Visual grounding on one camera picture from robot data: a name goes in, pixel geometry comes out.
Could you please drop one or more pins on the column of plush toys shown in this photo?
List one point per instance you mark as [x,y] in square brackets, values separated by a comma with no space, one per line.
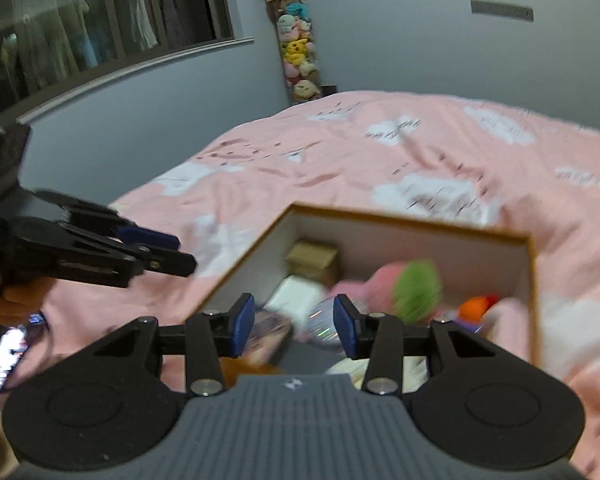
[297,55]

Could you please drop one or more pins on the orange cardboard box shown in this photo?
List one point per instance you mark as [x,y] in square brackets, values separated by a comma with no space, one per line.
[405,245]

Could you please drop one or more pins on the person's left hand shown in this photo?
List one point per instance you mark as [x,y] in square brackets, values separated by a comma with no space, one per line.
[15,300]

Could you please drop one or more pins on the grey wall vent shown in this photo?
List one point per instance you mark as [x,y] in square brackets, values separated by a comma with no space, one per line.
[502,10]

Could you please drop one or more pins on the orange knitted tangerine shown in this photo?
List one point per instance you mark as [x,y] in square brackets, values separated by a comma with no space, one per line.
[475,310]

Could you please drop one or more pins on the holographic shiny card sleeve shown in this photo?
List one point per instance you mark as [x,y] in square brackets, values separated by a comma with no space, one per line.
[325,325]

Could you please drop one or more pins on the white hanging garment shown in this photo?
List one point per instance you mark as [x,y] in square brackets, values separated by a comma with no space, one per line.
[142,17]

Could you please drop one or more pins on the pink printed blanket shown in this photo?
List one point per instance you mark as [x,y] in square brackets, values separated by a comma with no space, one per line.
[380,160]

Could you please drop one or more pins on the pink plush peach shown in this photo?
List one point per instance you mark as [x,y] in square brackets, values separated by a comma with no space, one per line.
[375,280]

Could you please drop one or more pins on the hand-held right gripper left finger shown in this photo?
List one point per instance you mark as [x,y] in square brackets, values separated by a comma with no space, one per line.
[242,326]

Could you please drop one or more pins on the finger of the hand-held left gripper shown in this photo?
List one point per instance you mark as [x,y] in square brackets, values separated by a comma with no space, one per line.
[130,262]
[145,237]

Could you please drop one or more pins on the dark speckled card box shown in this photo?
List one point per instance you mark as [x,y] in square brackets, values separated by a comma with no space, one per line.
[270,335]

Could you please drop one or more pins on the gold cardboard box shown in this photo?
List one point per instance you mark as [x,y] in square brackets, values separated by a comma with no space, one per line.
[312,260]

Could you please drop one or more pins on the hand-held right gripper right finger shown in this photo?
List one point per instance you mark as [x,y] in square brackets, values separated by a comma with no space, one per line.
[345,329]

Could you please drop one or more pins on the white rounded box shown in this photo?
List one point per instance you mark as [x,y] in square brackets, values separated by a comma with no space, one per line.
[295,295]

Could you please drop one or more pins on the pink fabric pouch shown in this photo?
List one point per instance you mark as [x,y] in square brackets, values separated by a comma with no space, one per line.
[510,327]

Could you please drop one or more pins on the window with grey frame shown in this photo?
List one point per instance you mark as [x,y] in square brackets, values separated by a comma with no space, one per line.
[105,20]

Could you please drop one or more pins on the smartphone with lit screen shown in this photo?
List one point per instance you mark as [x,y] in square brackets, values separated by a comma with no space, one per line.
[5,360]

